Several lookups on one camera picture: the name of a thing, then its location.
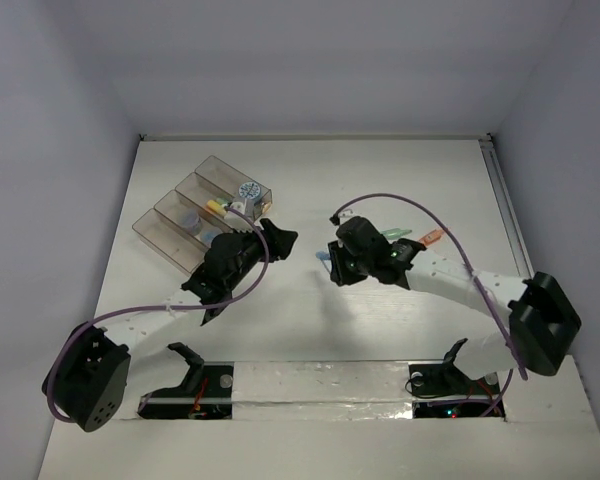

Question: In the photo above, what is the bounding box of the yellow highlighter pen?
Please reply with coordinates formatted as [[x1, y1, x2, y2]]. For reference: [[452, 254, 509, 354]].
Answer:
[[205, 200, 227, 217]]

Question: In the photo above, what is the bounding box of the blue slime jar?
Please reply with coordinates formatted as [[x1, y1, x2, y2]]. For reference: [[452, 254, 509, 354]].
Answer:
[[238, 180, 263, 206]]

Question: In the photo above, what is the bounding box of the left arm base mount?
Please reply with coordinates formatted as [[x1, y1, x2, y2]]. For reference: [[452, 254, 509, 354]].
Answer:
[[137, 342, 234, 420]]

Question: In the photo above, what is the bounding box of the orange clear clip pen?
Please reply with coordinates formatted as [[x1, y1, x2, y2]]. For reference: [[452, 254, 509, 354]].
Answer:
[[418, 229, 445, 247]]

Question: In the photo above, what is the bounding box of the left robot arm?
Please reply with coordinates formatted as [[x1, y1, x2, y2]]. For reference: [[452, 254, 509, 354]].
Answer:
[[42, 219, 298, 432]]

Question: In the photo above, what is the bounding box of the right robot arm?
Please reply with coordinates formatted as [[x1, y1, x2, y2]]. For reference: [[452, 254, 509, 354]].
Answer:
[[328, 216, 582, 392]]

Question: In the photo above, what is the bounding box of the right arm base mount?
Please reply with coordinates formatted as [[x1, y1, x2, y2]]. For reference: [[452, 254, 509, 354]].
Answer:
[[404, 339, 505, 419]]

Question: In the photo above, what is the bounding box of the small clear blue jar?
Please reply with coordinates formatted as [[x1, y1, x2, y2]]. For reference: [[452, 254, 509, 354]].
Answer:
[[197, 228, 223, 248]]

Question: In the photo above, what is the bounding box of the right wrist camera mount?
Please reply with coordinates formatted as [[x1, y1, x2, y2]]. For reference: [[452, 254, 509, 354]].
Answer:
[[329, 209, 357, 226]]

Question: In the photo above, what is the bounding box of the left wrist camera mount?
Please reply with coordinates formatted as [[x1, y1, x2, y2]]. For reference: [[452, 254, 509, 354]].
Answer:
[[226, 197, 258, 221]]

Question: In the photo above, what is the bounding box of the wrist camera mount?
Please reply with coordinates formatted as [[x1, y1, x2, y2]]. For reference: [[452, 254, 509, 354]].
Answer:
[[226, 197, 258, 221], [329, 209, 357, 226]]

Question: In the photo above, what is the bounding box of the aluminium rail right edge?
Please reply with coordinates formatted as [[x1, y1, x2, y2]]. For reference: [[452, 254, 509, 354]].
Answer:
[[479, 139, 559, 354]]

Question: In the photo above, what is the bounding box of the smoky clear drawer organizer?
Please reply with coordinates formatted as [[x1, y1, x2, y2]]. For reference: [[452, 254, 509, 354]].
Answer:
[[132, 155, 273, 276]]

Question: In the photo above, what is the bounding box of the green clear clip pen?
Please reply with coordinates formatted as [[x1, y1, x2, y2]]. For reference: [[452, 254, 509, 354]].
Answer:
[[381, 228, 412, 241]]

